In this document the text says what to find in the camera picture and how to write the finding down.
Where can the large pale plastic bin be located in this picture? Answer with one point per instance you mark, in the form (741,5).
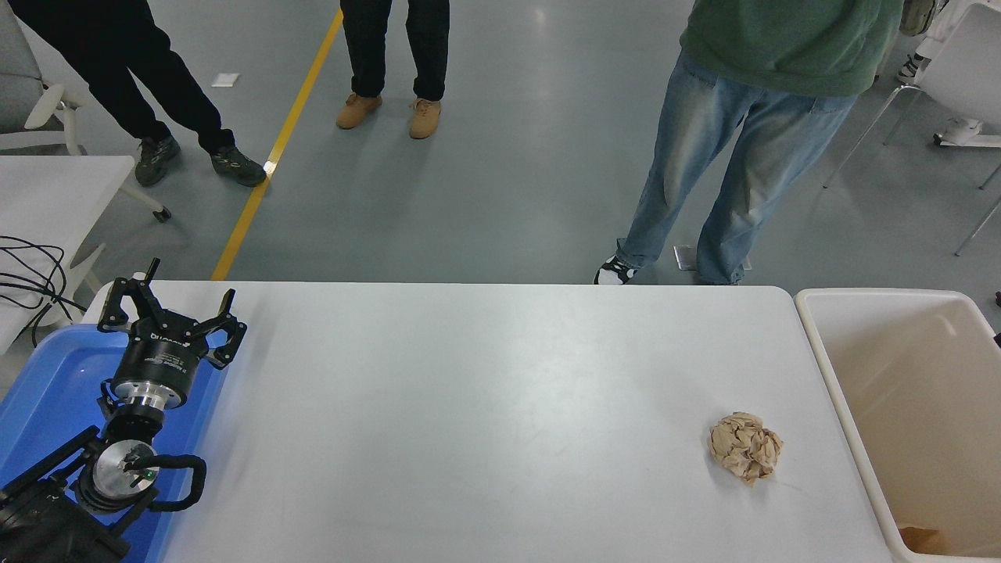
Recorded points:
(899,375)

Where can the metal floor socket plate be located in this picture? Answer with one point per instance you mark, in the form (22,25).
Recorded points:
(684,258)

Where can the person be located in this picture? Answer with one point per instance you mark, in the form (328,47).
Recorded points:
(782,47)
(117,70)
(367,39)
(911,69)

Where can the blue plastic tray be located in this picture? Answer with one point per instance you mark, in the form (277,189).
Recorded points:
(55,383)

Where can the white chair base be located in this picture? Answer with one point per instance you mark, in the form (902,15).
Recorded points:
(970,133)

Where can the white side table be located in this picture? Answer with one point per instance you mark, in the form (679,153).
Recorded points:
(47,195)

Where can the crumpled tan paper ball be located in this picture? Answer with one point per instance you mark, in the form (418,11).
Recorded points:
(743,450)

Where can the grey white office chair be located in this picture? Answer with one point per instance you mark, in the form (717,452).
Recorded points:
(16,78)

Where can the white chair with metal legs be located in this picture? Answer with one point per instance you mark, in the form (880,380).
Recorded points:
(970,70)

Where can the beige garment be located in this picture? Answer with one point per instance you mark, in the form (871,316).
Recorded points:
(921,16)

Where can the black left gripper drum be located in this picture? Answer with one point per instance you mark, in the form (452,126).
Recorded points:
(160,361)

